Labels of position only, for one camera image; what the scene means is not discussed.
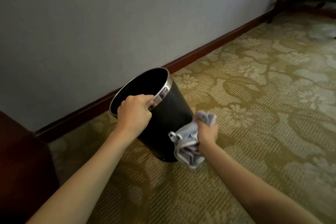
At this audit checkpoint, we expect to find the person's right hand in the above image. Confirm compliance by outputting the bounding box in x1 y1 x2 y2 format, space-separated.
197 120 219 155

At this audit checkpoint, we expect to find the person's left hand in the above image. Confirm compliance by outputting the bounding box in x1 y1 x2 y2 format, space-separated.
117 94 154 139

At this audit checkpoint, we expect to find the grey cleaning cloth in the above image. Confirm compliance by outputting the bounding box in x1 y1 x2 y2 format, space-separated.
168 110 217 170

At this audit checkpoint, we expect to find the black waste bin chrome rim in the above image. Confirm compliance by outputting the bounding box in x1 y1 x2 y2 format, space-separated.
109 67 194 163

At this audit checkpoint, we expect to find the person's right forearm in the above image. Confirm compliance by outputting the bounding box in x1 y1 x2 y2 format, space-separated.
199 141 323 224

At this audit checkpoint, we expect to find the person's left forearm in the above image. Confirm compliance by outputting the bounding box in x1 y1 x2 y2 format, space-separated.
26 126 137 224

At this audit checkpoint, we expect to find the dark wooden baseboard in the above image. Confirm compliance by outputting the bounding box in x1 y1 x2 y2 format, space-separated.
34 0 300 143

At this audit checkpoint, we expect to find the dark wooden cabinet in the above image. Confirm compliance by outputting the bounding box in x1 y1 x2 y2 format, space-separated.
0 110 60 224

